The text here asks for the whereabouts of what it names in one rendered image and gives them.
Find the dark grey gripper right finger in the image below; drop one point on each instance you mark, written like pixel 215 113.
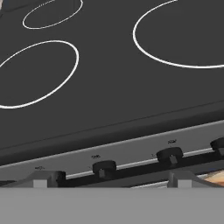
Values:
pixel 183 176

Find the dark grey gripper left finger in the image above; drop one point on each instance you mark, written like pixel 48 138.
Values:
pixel 43 177

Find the black stove knob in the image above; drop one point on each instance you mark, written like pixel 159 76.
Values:
pixel 60 176
pixel 169 155
pixel 218 144
pixel 104 167

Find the black hob stove with silver panel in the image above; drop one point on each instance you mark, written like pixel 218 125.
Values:
pixel 116 87

